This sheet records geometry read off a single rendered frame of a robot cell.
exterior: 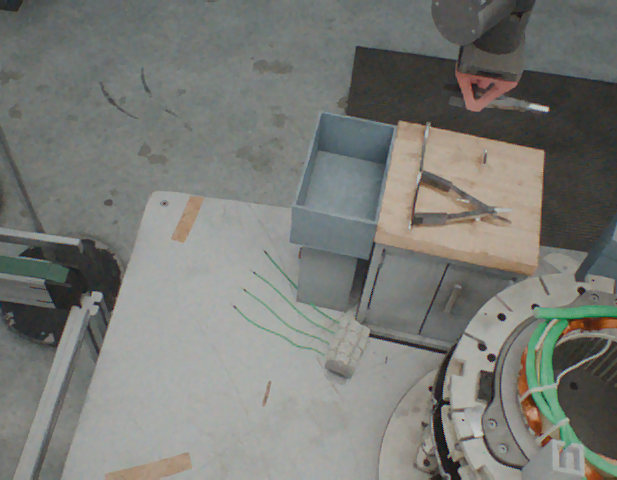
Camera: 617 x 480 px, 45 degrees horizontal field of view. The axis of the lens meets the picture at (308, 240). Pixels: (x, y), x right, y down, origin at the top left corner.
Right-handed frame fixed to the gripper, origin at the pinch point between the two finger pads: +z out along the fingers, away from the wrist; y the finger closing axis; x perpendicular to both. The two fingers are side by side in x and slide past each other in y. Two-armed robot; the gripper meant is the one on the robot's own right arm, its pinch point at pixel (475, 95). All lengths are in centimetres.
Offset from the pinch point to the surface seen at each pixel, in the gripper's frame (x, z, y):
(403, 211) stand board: -5.5, 11.8, 9.9
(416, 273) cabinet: -1.9, 20.8, 12.9
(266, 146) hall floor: -46, 118, -84
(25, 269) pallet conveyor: -62, 41, 14
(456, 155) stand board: 0.2, 12.0, -0.9
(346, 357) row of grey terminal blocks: -8.8, 36.6, 19.6
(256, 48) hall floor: -59, 119, -127
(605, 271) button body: 23.7, 22.1, 5.8
